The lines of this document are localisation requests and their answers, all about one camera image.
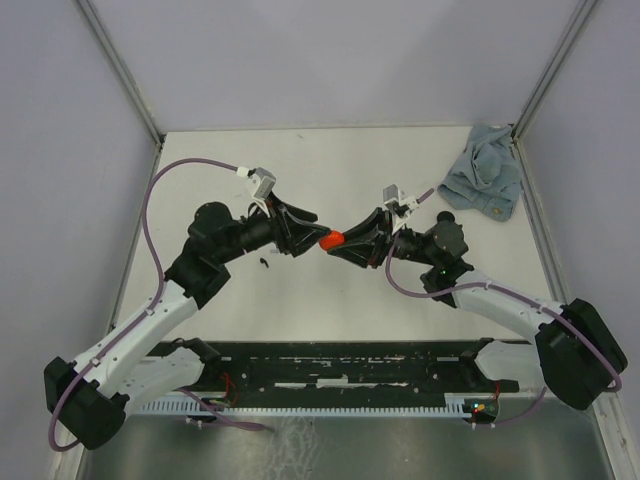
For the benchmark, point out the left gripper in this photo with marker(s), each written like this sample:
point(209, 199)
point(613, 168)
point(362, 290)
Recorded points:
point(299, 239)

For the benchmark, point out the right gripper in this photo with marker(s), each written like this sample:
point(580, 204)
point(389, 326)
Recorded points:
point(361, 245)

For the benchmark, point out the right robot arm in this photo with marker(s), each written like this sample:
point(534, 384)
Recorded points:
point(578, 357)

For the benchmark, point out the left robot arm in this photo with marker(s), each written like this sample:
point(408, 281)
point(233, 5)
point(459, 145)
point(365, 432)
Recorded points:
point(91, 396)

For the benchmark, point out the black earbud charging case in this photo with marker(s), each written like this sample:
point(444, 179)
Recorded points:
point(445, 216)

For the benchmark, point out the blue denim cloth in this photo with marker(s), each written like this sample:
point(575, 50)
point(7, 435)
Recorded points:
point(485, 177)

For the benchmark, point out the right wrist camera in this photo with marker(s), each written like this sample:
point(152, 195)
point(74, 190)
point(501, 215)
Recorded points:
point(399, 205)

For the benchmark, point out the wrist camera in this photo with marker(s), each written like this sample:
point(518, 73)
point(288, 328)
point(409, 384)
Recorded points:
point(259, 184)
point(399, 205)

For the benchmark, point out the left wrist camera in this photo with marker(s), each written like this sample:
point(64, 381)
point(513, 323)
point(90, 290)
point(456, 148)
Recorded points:
point(259, 184)

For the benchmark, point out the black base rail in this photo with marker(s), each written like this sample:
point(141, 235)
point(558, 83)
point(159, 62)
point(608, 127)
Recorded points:
point(335, 375)

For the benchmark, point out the left aluminium frame post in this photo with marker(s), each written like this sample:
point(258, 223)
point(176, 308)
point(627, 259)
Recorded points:
point(97, 28)

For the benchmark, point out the aluminium frame post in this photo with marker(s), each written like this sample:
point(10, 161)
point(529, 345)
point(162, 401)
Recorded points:
point(569, 38)
point(97, 28)

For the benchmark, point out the right aluminium frame post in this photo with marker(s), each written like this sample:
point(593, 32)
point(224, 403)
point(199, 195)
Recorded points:
point(569, 38)

